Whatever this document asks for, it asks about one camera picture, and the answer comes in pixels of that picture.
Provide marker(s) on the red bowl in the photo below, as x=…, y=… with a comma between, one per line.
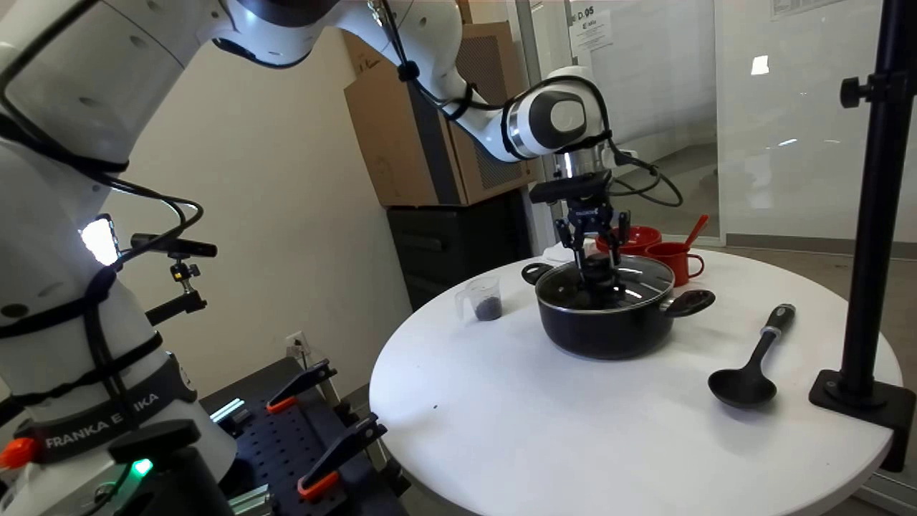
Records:
x=640, y=240

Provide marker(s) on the black plastic ladle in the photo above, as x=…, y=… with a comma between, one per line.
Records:
x=750, y=386

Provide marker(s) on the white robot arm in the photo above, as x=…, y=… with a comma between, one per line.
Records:
x=137, y=105

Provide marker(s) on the red spoon in mug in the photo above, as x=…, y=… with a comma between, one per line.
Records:
x=697, y=228

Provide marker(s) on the black storage crate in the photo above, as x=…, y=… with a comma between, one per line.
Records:
x=448, y=244

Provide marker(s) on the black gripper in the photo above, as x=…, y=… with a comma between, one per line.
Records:
x=583, y=203

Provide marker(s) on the white cloth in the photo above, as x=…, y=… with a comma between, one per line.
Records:
x=560, y=254

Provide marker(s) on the clear plastic jar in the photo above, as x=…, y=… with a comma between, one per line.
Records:
x=485, y=299

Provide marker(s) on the black cooking pot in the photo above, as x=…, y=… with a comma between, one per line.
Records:
x=623, y=335

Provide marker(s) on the glass pot lid black knob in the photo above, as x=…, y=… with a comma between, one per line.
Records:
x=600, y=286

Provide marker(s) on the red mug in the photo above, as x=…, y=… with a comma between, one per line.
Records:
x=680, y=260

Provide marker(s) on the black camera stand pole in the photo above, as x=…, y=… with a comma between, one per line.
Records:
x=889, y=97

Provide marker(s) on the black orange clamp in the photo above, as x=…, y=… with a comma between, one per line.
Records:
x=326, y=474
x=309, y=380

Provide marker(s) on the side camera on mount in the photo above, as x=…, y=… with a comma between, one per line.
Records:
x=184, y=269

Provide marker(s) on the cardboard boxes stack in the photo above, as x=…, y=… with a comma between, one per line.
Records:
x=411, y=150

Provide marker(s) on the wall power outlet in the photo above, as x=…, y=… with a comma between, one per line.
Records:
x=297, y=346

